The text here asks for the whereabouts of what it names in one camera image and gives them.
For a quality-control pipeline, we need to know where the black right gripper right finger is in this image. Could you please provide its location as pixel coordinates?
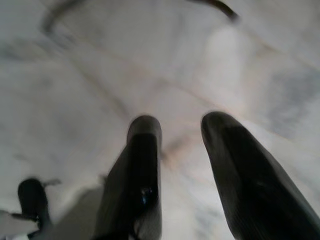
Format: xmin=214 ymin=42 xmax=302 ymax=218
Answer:
xmin=200 ymin=111 xmax=320 ymax=240

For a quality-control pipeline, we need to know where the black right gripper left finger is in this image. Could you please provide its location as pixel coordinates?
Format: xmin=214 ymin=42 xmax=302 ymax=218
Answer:
xmin=95 ymin=114 xmax=163 ymax=240

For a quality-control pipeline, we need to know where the black robot foot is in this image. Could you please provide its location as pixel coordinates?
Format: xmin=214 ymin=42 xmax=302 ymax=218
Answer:
xmin=11 ymin=177 xmax=62 ymax=238

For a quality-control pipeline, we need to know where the dark curved cable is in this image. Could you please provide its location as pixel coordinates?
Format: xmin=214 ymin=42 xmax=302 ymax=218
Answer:
xmin=192 ymin=0 xmax=240 ymax=23

